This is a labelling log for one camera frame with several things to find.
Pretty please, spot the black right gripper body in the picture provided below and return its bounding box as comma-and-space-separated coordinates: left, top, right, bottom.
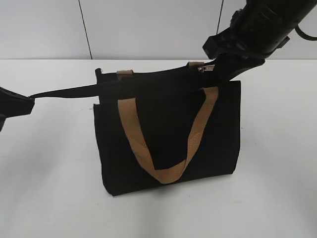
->
203, 23, 290, 59

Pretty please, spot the tan front bag handle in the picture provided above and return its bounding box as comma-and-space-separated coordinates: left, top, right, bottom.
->
117, 87, 219, 184

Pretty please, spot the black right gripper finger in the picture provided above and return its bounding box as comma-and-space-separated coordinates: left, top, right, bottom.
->
213, 54, 265, 82

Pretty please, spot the tan rear bag handle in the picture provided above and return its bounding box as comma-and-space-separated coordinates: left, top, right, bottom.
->
116, 61, 205, 80

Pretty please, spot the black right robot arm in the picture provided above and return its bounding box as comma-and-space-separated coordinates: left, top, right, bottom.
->
200, 0, 317, 82

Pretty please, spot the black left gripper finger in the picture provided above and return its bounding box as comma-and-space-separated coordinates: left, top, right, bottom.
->
0, 87, 35, 115
0, 114, 8, 131

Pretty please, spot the silver zipper pull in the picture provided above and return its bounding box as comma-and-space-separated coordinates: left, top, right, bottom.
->
198, 65, 214, 73

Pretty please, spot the tan bag handle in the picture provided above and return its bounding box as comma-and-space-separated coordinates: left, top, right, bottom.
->
116, 61, 205, 80
117, 87, 219, 184

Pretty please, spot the black canvas tote bag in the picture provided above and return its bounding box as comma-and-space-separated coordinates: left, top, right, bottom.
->
33, 63, 241, 196

